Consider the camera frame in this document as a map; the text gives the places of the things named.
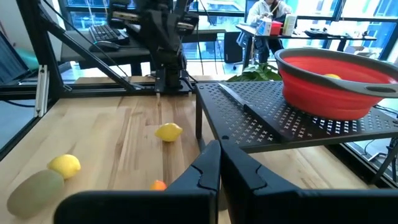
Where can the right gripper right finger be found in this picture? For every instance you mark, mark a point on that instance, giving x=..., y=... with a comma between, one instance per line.
x=295, y=208

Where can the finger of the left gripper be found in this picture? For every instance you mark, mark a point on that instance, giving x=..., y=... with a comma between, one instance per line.
x=188, y=23
x=122, y=15

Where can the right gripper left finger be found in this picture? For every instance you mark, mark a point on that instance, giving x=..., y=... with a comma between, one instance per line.
x=140, y=208

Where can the yellow-green plastic mango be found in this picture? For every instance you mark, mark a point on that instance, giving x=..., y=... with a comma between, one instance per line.
x=34, y=194

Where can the red collapsible colander grey rim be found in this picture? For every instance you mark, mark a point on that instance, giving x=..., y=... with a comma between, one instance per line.
x=326, y=99

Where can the yellow plastic lemon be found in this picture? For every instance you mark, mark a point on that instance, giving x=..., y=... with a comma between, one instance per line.
x=168, y=132
x=64, y=166
x=332, y=76

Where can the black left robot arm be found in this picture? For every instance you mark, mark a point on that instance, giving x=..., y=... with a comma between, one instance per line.
x=169, y=77

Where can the black computer keyboard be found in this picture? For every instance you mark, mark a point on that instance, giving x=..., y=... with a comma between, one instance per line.
x=107, y=33

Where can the small orange plastic pear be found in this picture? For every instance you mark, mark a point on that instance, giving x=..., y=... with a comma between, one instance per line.
x=158, y=186

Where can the black computer mouse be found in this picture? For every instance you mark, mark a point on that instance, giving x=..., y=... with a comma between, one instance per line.
x=104, y=46

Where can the black desk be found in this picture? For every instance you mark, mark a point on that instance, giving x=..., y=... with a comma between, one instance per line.
x=130, y=54

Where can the black computer tower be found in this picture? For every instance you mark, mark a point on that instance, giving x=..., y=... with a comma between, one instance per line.
x=233, y=46

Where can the white carton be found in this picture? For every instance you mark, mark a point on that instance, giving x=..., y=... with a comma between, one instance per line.
x=264, y=26

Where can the person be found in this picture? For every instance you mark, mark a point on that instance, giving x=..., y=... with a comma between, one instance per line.
x=264, y=7

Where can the green leafy potted plant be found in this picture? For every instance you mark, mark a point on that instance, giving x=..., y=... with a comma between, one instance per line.
x=255, y=74

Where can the red box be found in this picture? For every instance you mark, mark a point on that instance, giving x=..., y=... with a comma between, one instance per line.
x=276, y=28

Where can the black perforated metal shelf rack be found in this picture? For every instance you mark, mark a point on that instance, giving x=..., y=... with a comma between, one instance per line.
x=248, y=118

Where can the dark office table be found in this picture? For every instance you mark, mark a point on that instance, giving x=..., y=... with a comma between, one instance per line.
x=342, y=38

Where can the white frame bracket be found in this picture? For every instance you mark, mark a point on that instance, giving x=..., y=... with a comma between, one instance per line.
x=42, y=90

